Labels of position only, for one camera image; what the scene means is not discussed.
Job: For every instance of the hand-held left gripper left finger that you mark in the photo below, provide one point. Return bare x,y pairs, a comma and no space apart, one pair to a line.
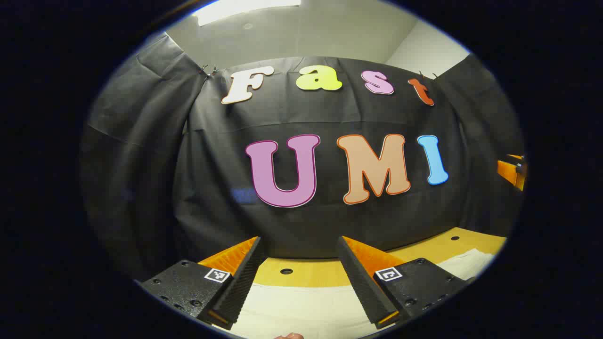
240,287

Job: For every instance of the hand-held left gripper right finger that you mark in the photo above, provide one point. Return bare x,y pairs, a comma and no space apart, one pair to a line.
362,287

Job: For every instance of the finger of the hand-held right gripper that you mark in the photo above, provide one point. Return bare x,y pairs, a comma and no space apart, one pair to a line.
509,172

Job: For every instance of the white jeans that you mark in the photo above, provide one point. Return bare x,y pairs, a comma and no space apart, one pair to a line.
306,310

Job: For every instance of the black backdrop cloth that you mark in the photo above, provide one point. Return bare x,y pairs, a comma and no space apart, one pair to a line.
330,221

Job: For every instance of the ceiling light panel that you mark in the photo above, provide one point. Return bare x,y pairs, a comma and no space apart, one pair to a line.
235,9

